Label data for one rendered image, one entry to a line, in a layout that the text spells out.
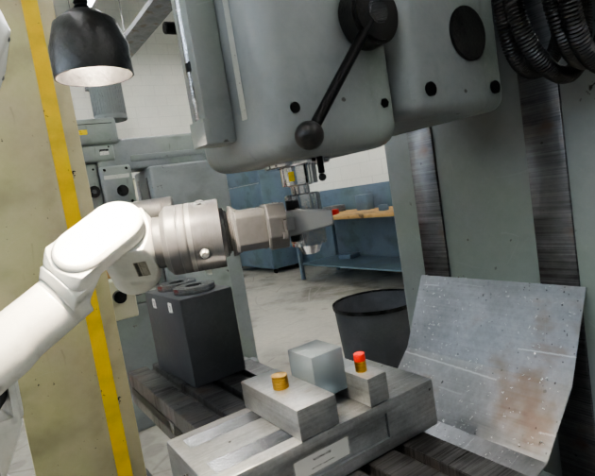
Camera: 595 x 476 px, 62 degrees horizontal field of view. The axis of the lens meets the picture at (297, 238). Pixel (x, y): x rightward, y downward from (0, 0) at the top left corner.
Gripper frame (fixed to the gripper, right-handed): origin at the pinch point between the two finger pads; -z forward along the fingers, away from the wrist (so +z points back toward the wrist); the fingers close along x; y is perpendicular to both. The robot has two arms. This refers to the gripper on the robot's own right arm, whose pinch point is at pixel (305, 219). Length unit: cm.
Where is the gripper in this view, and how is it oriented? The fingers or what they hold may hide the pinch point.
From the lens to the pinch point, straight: 65.1
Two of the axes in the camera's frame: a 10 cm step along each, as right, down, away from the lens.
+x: -1.5, -0.7, 9.9
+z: -9.8, 1.6, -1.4
